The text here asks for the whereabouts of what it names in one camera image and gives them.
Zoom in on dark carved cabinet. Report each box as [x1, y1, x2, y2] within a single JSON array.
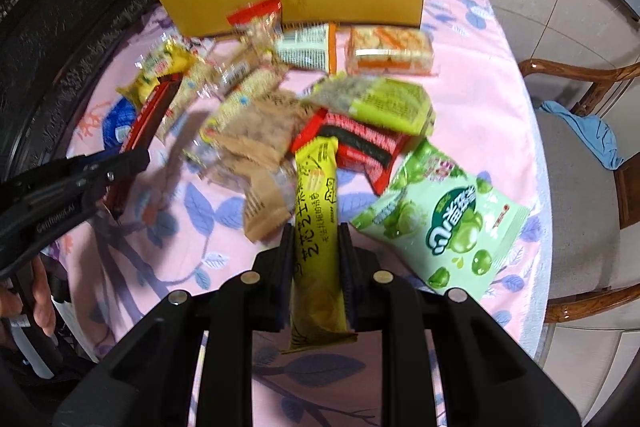
[[0, 0, 198, 188]]

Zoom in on long yellow snack bar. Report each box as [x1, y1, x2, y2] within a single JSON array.
[[282, 138, 358, 353]]

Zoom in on green seed snack packet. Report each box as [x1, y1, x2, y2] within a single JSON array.
[[305, 74, 436, 138]]

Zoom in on red black snack packet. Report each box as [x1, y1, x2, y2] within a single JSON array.
[[290, 107, 408, 195]]

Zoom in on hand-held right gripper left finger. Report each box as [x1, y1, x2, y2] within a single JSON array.
[[52, 223, 296, 427]]

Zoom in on blue round snack packet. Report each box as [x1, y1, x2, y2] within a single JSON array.
[[100, 99, 138, 152]]

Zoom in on green white snack packet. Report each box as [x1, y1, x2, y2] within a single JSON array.
[[275, 23, 337, 72]]

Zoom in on brown paper snack packet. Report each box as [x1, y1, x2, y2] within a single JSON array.
[[215, 99, 311, 172], [242, 167, 296, 243]]

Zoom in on red-topped clear snack packet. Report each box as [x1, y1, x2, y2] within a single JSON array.
[[226, 0, 283, 52]]

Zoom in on orange cracker packet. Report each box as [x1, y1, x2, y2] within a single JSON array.
[[345, 26, 435, 78]]

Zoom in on wooden chair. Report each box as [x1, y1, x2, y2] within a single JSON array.
[[517, 57, 640, 325]]

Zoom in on long red snack packet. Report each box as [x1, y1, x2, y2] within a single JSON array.
[[107, 74, 183, 218]]

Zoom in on yellow snack packet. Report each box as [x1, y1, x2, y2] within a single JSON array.
[[117, 44, 198, 105]]

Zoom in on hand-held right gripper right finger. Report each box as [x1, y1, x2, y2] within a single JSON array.
[[336, 222, 583, 427]]

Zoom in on person's left hand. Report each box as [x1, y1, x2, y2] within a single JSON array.
[[0, 256, 58, 337]]

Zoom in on pink floral tablecloth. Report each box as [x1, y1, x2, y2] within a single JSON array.
[[37, 0, 551, 427]]

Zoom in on green candy bag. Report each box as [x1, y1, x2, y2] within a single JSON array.
[[350, 139, 531, 305]]

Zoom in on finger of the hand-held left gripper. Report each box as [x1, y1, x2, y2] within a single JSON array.
[[7, 148, 152, 198], [30, 177, 113, 220]]

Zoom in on clear biscuit packet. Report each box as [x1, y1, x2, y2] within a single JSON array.
[[155, 57, 221, 142], [215, 67, 288, 128]]

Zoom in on blue cloth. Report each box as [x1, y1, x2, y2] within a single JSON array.
[[540, 101, 623, 170]]

